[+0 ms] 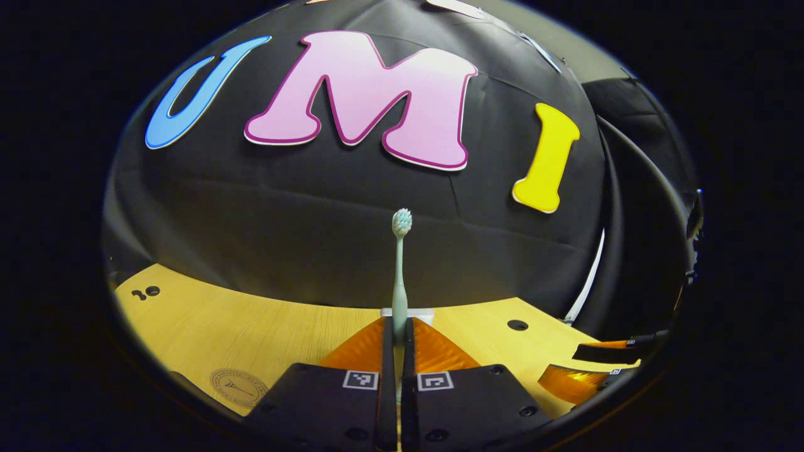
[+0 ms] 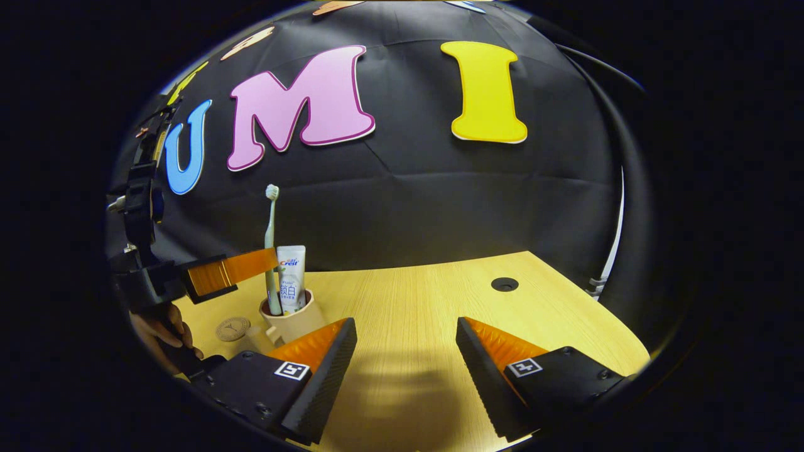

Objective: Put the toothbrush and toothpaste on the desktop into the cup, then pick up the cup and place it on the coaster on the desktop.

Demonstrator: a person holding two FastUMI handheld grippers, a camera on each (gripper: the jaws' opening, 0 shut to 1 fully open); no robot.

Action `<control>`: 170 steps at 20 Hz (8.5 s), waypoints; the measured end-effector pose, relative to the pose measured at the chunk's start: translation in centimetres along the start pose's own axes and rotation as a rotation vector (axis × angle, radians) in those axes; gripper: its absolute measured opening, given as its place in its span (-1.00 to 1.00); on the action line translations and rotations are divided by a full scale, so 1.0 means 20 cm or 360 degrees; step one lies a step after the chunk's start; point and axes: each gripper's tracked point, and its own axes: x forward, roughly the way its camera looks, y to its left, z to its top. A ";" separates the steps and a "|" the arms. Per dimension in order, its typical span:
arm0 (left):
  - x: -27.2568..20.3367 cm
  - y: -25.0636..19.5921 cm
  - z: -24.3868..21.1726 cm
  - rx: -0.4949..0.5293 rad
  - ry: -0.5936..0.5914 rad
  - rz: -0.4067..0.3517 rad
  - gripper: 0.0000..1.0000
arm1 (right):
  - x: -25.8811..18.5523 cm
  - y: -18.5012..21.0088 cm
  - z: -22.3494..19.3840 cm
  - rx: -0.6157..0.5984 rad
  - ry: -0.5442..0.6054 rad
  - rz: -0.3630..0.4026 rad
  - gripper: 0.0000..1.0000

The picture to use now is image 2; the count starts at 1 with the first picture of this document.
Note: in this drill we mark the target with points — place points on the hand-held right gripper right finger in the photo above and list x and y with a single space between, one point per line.
483 383

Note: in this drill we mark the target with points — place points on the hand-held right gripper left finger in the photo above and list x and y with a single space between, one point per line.
326 386

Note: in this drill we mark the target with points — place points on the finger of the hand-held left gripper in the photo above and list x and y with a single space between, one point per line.
232 270

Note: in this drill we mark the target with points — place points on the pale blue toothbrush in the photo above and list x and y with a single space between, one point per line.
271 238

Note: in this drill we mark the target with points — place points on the round cork coaster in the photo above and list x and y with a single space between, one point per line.
233 329

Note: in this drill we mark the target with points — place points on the white toothpaste tube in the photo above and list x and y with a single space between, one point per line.
291 276

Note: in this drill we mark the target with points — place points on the beige cup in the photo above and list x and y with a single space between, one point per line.
298 325

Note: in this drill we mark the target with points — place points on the wooden desktop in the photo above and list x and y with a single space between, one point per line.
414 314

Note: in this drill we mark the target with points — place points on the black backdrop cloth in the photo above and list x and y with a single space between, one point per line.
440 201

